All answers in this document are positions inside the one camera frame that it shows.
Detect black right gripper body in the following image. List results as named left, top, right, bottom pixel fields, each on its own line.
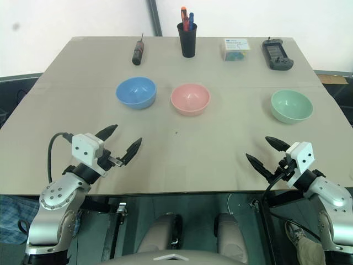
left=271, top=156, right=298, bottom=183

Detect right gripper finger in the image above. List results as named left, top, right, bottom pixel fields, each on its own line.
left=265, top=136, right=291, bottom=152
left=245, top=153, right=274, bottom=183

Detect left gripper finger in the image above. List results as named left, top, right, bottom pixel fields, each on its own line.
left=95, top=124, right=119, bottom=141
left=122, top=137, right=143, bottom=166

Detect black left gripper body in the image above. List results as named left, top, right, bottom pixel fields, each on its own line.
left=96, top=150, right=124, bottom=172

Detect green plastic bowl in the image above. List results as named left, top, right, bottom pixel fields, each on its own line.
left=270, top=89, right=313, bottom=124

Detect blue plastic bowl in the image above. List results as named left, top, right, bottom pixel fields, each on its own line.
left=115, top=77, right=157, bottom=110

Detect grey sneaker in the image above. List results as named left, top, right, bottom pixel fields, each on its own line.
left=285, top=220, right=306, bottom=246

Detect pink plastic bowl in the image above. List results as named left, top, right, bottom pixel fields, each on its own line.
left=170, top=84, right=211, bottom=116

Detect grey rounded leg shell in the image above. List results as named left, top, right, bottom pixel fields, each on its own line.
left=137, top=212, right=183, bottom=254
left=214, top=212, right=247, bottom=258

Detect black and red screwdriver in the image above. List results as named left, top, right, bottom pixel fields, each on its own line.
left=131, top=32, right=146, bottom=66

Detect brown cardboard box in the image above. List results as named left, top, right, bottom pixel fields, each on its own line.
left=316, top=72, right=350, bottom=84

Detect khaki trouser leg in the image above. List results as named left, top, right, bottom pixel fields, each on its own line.
left=296, top=236, right=327, bottom=265

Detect black handheld controller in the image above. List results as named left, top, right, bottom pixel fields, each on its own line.
left=261, top=36, right=295, bottom=71

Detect clear box of pushpins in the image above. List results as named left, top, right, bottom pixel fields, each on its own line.
left=220, top=38, right=252, bottom=62

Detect blue plaid cloth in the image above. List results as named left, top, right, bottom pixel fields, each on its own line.
left=0, top=195, right=40, bottom=246

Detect grey robot torso cover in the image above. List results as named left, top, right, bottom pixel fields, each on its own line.
left=100, top=249, right=250, bottom=265

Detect black pen cup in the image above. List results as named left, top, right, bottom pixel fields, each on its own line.
left=176, top=22, right=198, bottom=59

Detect grey metal pole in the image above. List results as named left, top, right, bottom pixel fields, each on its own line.
left=145, top=0, right=163, bottom=37

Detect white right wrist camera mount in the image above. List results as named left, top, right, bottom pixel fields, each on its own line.
left=285, top=141, right=315, bottom=190

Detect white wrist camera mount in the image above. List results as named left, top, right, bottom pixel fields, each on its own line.
left=285, top=141, right=315, bottom=190
left=71, top=133, right=108, bottom=177

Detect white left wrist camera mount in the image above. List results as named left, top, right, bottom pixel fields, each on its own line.
left=71, top=133, right=108, bottom=177

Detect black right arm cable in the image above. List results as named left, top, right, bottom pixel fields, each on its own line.
left=261, top=165, right=322, bottom=242

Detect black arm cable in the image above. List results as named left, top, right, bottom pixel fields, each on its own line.
left=261, top=165, right=322, bottom=242
left=47, top=132, right=74, bottom=184

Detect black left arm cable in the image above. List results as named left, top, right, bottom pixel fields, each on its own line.
left=47, top=132, right=74, bottom=184

